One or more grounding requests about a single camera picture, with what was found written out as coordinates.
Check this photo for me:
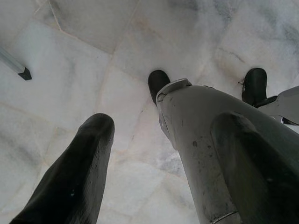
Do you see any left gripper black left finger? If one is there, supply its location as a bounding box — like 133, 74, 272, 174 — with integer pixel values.
10, 113, 115, 224

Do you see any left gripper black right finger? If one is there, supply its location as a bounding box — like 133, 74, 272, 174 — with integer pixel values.
210, 111, 299, 224

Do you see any silver robot left leg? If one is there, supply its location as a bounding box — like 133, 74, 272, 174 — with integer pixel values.
156, 78, 299, 224

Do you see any black robot right foot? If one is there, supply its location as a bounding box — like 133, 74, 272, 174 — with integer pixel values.
241, 67, 268, 108

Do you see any black robot foot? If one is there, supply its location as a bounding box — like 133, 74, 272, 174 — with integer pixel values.
147, 69, 171, 107
241, 67, 268, 108

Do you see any black robot left foot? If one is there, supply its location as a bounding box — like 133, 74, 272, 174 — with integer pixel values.
147, 69, 171, 107

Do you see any silver metal clothes rack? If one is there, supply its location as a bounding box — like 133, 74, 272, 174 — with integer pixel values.
0, 46, 33, 82

